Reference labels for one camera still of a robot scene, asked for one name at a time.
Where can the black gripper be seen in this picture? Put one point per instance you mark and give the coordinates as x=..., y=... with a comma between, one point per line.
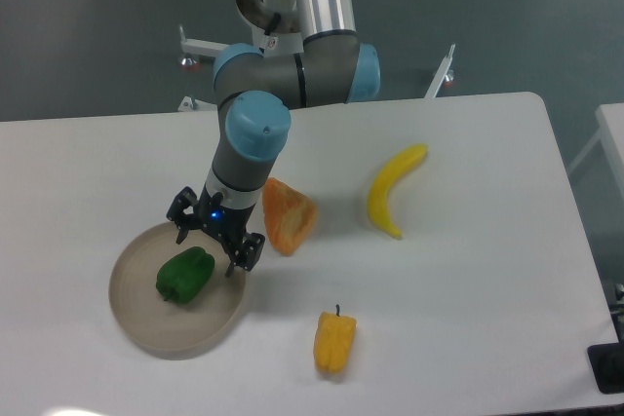
x=226, y=225

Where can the green bell pepper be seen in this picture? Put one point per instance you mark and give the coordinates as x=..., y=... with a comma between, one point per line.
x=182, y=278

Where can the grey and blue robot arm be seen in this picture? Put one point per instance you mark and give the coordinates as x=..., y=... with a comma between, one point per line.
x=255, y=95

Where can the beige round plate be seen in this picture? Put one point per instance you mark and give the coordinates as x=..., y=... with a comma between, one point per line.
x=163, y=328

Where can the yellow bell pepper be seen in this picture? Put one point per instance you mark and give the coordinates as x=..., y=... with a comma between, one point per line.
x=333, y=341

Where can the yellow banana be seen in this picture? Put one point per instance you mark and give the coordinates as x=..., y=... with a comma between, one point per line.
x=388, y=176

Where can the black device at right edge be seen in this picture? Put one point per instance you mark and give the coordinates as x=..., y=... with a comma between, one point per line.
x=607, y=366

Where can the white side table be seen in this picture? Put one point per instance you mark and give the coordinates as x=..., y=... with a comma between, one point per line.
x=609, y=138

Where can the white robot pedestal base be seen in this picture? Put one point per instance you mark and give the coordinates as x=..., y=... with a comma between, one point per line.
x=275, y=32

